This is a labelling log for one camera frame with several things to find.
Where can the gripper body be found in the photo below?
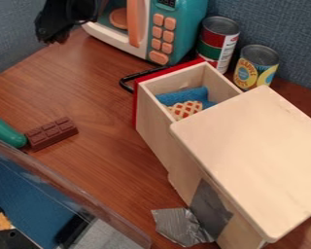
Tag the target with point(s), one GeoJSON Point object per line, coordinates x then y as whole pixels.
{"type": "Point", "coordinates": [52, 27]}

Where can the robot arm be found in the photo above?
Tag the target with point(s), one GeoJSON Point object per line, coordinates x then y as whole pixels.
{"type": "Point", "coordinates": [78, 9]}

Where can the drawer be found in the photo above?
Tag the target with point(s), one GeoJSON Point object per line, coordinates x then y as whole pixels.
{"type": "Point", "coordinates": [151, 120]}

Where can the brown toy chocolate bar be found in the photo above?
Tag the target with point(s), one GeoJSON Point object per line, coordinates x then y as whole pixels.
{"type": "Point", "coordinates": [50, 133]}

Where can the green toy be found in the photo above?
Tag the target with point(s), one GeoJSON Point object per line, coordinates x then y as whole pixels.
{"type": "Point", "coordinates": [5, 131]}

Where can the toy microwave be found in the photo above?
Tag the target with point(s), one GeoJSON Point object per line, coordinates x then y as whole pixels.
{"type": "Point", "coordinates": [173, 29]}

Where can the blue cloth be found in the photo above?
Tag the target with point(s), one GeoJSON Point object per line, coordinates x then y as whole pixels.
{"type": "Point", "coordinates": [186, 95]}

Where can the toy pie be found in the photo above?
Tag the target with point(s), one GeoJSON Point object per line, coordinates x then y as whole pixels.
{"type": "Point", "coordinates": [186, 109]}

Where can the red and white can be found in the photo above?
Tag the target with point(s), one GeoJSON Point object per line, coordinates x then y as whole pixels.
{"type": "Point", "coordinates": [218, 40]}

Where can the yellow and blue can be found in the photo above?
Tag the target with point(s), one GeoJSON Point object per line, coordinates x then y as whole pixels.
{"type": "Point", "coordinates": [254, 69]}

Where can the cabinet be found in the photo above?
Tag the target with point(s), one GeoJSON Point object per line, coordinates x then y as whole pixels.
{"type": "Point", "coordinates": [253, 152]}

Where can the grey tape piece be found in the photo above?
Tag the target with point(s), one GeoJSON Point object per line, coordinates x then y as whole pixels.
{"type": "Point", "coordinates": [184, 225]}

